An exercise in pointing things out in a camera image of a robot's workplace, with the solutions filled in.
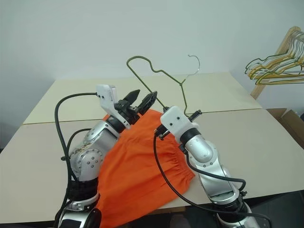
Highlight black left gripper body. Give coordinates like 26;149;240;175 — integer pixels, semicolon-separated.
114;99;141;125

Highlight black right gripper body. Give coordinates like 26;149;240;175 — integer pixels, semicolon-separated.
153;109;203;141

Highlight white wire hanger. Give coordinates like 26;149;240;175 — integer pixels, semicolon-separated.
290;30;304;72

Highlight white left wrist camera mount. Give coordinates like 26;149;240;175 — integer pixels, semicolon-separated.
95;85;132;130

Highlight light green wire hanger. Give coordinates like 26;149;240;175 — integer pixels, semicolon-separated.
255;70;304;84

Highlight brown cardboard box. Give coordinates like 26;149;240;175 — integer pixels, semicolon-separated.
266;108;304;151

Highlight bunch of wire hangers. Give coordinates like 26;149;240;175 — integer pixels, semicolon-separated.
247;56;304;79

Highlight olive green wire hanger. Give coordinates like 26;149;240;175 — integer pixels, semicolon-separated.
125;54;201;117

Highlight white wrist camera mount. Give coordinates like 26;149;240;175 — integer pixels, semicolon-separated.
95;85;132;130
160;105;200;141

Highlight wooden clothes rack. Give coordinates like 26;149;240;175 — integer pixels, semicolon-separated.
250;26;304;99

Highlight orange shorts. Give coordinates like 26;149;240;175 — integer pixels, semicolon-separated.
95;108;196;226

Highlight yellow wire hanger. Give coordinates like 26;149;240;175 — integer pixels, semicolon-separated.
256;68;304;86

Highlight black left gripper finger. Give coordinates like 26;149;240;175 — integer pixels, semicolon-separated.
139;91;158;115
123;89;141;107

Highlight dark green wire hanger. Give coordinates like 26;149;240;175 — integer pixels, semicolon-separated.
245;50;304;72

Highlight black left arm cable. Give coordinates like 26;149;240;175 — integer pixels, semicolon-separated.
54;92;99;228

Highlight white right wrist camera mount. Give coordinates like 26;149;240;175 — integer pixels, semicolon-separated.
160;105;200;141

